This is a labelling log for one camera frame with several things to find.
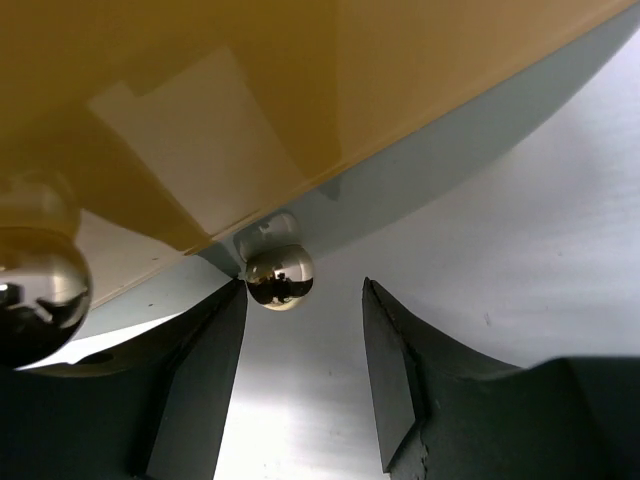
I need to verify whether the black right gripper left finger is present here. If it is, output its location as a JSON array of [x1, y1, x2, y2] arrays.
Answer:
[[1, 280, 247, 479]]

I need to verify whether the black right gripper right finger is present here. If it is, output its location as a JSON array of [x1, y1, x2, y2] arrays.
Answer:
[[362, 279, 639, 479]]

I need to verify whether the yellow orange drawer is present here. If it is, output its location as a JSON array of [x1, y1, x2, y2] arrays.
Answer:
[[0, 0, 640, 371]]

